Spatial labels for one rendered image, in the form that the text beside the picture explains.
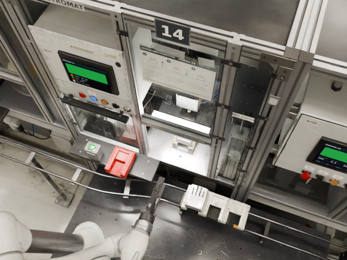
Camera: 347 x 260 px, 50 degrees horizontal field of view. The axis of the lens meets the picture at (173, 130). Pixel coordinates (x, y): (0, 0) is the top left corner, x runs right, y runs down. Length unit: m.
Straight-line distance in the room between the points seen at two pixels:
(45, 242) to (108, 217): 0.64
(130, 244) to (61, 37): 0.95
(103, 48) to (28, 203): 2.06
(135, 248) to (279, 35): 1.11
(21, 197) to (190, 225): 1.58
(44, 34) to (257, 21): 0.84
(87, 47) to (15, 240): 0.81
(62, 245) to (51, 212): 1.32
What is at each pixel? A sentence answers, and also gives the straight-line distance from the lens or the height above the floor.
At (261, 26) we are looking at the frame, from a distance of 1.30.
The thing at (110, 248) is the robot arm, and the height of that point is 1.08.
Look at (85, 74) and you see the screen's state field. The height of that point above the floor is 1.65.
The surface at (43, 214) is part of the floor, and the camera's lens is 3.23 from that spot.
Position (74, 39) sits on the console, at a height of 1.83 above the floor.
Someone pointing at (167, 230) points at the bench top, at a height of 0.68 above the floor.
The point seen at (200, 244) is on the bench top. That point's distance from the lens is 2.29.
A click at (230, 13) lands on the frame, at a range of 1.33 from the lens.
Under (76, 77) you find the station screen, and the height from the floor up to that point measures 1.59.
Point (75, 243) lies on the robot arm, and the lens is 1.99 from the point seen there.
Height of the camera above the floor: 2.91
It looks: 61 degrees down
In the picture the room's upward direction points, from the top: 2 degrees counter-clockwise
